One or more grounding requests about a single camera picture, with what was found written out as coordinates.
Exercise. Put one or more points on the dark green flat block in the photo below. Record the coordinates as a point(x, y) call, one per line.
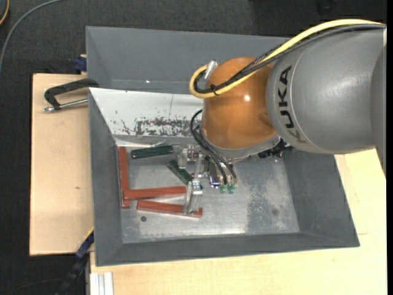
point(179, 172)
point(152, 151)

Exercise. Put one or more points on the pale wood flat board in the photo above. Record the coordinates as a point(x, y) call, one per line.
point(61, 171)

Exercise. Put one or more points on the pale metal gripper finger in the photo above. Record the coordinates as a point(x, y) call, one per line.
point(192, 151)
point(192, 200)

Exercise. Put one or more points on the red-brown flat block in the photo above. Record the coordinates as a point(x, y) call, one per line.
point(123, 174)
point(156, 192)
point(159, 207)

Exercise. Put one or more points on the grey metal bin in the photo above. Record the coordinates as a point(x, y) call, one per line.
point(267, 195)

